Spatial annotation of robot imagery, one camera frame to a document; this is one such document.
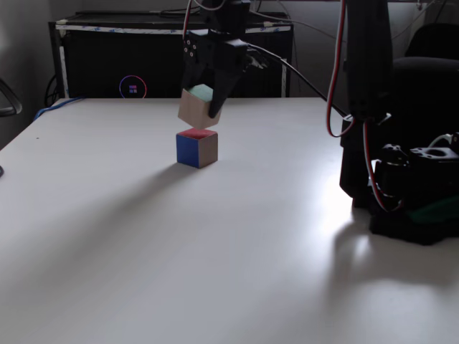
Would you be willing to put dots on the green-topped wooden cube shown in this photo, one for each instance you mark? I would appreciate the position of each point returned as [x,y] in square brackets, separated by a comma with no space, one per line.
[193,109]

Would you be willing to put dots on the red and blue wooden cube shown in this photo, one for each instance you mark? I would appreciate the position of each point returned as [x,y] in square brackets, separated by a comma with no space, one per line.
[195,148]

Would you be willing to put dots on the black computer case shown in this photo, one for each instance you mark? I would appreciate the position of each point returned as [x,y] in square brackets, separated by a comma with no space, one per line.
[125,53]

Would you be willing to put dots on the black chair armrest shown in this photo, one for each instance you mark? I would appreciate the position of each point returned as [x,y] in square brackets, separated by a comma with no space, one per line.
[12,102]

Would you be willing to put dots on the black office chair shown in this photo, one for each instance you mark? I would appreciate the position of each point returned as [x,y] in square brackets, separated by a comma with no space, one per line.
[426,71]

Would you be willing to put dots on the green table clamp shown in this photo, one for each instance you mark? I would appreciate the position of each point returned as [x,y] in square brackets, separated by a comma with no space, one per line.
[434,211]

